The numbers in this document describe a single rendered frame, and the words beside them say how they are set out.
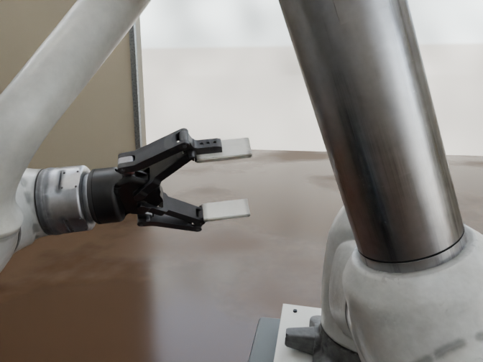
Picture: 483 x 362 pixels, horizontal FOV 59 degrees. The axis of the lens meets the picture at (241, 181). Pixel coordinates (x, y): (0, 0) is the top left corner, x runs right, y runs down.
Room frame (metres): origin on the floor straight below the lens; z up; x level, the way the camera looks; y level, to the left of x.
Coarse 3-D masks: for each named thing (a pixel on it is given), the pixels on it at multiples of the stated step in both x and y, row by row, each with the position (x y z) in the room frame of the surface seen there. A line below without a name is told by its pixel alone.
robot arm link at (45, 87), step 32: (96, 0) 0.48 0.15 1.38; (128, 0) 0.50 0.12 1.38; (64, 32) 0.45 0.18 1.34; (96, 32) 0.46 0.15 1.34; (32, 64) 0.42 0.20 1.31; (64, 64) 0.43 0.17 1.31; (96, 64) 0.46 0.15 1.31; (0, 96) 0.40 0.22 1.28; (32, 96) 0.40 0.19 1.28; (64, 96) 0.42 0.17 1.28; (0, 128) 0.38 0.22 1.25; (32, 128) 0.40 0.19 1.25; (0, 160) 0.38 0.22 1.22; (0, 192) 0.38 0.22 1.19; (0, 224) 0.38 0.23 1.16; (0, 256) 0.38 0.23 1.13
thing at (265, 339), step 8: (264, 320) 0.80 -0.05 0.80; (272, 320) 0.80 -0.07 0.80; (264, 328) 0.77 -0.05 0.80; (272, 328) 0.77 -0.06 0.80; (256, 336) 0.75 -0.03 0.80; (264, 336) 0.75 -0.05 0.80; (272, 336) 0.75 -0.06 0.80; (256, 344) 0.72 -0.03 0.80; (264, 344) 0.72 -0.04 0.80; (272, 344) 0.72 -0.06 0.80; (256, 352) 0.70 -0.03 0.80; (264, 352) 0.70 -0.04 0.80; (272, 352) 0.70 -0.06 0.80; (256, 360) 0.67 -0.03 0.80; (264, 360) 0.67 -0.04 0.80; (272, 360) 0.67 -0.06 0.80
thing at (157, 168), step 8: (184, 152) 0.52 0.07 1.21; (192, 152) 0.50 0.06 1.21; (168, 160) 0.52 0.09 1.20; (176, 160) 0.51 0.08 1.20; (184, 160) 0.51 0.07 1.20; (144, 168) 0.55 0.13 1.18; (152, 168) 0.54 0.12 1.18; (160, 168) 0.53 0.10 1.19; (168, 168) 0.52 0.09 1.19; (176, 168) 0.52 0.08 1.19; (152, 176) 0.53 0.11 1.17; (160, 176) 0.53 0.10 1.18; (168, 176) 0.53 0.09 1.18; (152, 184) 0.53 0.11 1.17; (136, 192) 0.53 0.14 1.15; (144, 192) 0.53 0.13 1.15
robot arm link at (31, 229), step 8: (24, 176) 0.52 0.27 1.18; (32, 176) 0.52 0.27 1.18; (24, 184) 0.51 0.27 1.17; (32, 184) 0.51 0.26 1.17; (16, 192) 0.49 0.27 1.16; (24, 192) 0.50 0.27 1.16; (32, 192) 0.51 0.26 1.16; (16, 200) 0.48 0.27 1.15; (24, 200) 0.50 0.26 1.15; (32, 200) 0.50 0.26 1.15; (24, 208) 0.49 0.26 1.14; (32, 208) 0.50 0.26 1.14; (24, 216) 0.49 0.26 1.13; (32, 216) 0.50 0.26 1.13; (24, 224) 0.48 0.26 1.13; (32, 224) 0.50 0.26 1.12; (40, 224) 0.51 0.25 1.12; (24, 232) 0.48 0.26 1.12; (32, 232) 0.50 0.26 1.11; (40, 232) 0.51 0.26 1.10; (24, 240) 0.49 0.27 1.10; (32, 240) 0.51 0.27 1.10; (16, 248) 0.47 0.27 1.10
